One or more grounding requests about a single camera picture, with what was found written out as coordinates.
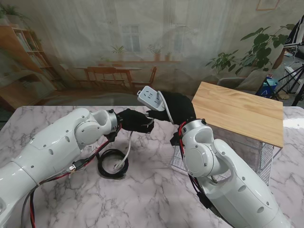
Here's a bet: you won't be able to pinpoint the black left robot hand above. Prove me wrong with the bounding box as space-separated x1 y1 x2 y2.
116 108 155 133

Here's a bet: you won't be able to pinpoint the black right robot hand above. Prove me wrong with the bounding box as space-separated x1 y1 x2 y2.
146 91 197 124

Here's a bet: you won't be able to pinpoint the white power strip with cord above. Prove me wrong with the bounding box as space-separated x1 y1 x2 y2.
114 85 174 170

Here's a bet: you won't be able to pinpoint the white wire mesh drawer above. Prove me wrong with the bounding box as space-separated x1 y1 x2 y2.
171 142 262 188

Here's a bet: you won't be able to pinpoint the blue bag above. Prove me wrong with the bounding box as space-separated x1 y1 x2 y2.
257 76 278 98

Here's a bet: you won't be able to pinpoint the printed scenery backdrop cloth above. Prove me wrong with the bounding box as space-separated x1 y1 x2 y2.
0 0 296 106

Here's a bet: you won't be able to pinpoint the black tripod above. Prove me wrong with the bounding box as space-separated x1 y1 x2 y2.
273 63 304 106

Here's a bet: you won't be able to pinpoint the white box on floor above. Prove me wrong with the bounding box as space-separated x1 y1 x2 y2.
285 66 304 84

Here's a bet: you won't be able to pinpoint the person in striped shorts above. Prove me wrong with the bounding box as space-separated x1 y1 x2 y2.
273 19 304 69

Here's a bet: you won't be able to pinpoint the wire cabinet with wooden top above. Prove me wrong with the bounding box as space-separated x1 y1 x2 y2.
191 81 285 186

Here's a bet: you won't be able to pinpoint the black coiled cable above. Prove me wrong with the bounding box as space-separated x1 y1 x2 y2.
97 149 129 178

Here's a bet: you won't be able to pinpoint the right arm red black cables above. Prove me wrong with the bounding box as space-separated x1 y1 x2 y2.
177 122 221 217

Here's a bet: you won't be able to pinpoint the arm red black cables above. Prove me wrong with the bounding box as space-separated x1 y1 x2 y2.
21 123 123 228
177 122 221 217

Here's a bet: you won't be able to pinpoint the left arm red black cables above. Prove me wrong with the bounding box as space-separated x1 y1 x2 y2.
21 123 123 228

